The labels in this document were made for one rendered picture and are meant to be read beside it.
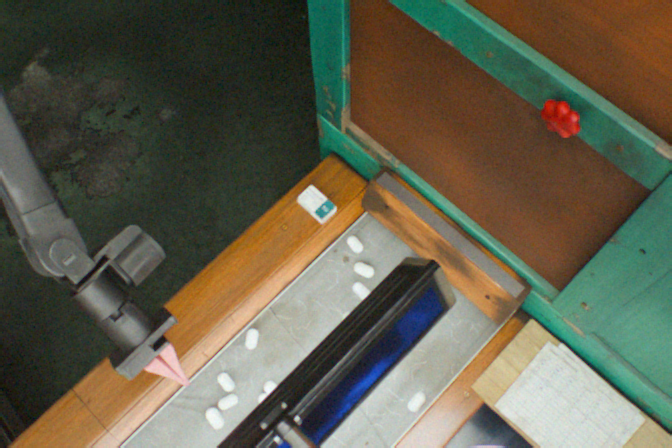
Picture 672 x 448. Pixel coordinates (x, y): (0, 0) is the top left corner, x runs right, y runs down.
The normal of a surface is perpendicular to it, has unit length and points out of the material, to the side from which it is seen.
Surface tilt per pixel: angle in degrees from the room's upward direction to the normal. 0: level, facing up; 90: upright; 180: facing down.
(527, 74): 90
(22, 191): 31
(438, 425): 0
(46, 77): 0
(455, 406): 0
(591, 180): 90
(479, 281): 66
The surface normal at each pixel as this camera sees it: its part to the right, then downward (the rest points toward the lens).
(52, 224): 0.60, -0.11
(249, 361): -0.03, -0.39
